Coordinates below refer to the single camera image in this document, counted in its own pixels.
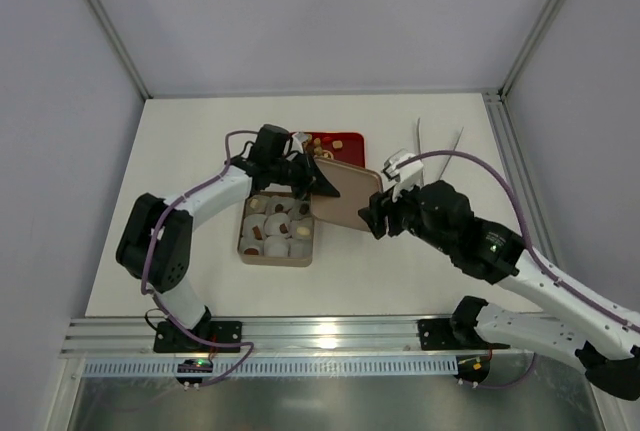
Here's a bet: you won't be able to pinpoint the gold tin lid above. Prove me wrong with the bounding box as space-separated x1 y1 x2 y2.
310 158 383 232

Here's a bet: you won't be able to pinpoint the gold tin box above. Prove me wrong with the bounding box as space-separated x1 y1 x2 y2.
236 192 315 268

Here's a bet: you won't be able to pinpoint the brown bar chocolate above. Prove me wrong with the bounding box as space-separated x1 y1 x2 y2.
252 226 263 241

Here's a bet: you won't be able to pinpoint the metal serving tongs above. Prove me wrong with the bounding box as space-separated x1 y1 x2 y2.
414 118 466 187

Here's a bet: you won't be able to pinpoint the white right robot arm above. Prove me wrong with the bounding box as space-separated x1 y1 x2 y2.
358 181 639 401

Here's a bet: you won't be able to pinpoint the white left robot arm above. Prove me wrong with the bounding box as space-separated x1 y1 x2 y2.
116 124 340 345

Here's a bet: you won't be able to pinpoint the red chocolate tray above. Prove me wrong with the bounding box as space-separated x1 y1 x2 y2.
303 131 366 168

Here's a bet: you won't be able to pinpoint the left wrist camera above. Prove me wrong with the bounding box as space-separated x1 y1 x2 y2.
292 131 310 145

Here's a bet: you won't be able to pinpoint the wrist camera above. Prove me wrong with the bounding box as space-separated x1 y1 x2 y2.
382 149 424 202
292 131 310 145

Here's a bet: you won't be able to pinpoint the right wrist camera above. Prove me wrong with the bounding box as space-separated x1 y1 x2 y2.
382 149 424 202

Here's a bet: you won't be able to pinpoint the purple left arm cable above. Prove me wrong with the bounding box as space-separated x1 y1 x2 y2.
140 129 261 386

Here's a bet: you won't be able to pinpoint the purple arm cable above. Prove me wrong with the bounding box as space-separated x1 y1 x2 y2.
140 129 261 386
399 150 640 391

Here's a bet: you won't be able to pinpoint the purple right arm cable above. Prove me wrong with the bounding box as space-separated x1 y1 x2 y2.
399 150 640 391

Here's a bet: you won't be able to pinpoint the aluminium side rail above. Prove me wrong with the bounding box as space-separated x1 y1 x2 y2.
482 89 564 268

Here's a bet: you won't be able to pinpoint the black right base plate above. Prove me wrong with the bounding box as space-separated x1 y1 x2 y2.
417 318 510 351

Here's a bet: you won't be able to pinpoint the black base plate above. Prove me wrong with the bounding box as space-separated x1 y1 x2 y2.
417 318 510 351
153 320 243 354

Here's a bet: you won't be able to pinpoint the slotted cable duct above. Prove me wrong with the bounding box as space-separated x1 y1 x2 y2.
82 355 458 379

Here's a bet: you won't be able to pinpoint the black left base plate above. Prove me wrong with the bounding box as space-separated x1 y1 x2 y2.
153 320 243 354

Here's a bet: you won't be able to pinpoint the aluminium mounting rail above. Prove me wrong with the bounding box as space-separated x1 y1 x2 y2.
59 311 609 358

